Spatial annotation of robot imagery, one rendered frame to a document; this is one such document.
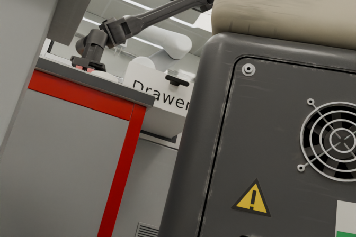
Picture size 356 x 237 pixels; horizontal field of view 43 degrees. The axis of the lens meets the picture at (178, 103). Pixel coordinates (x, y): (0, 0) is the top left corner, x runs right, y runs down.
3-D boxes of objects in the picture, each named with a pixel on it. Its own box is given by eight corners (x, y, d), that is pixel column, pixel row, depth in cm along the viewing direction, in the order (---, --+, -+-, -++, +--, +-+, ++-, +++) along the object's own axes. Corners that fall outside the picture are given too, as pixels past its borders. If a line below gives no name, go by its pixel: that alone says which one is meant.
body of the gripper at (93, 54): (72, 69, 136) (79, 47, 139) (104, 77, 136) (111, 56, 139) (69, 60, 130) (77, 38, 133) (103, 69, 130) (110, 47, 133)
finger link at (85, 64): (66, 93, 134) (76, 66, 137) (89, 100, 134) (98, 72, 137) (62, 86, 127) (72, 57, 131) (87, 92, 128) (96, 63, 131)
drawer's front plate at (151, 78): (211, 125, 134) (219, 92, 137) (119, 94, 127) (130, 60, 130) (209, 126, 135) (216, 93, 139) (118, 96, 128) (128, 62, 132)
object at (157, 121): (205, 120, 136) (209, 102, 138) (125, 93, 129) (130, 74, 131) (165, 141, 172) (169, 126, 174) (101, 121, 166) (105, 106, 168)
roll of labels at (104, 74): (82, 89, 111) (87, 74, 112) (107, 99, 114) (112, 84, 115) (91, 83, 105) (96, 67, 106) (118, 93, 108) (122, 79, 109)
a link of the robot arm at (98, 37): (96, 24, 134) (112, 33, 137) (86, 29, 139) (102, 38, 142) (89, 44, 132) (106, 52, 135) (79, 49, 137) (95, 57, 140)
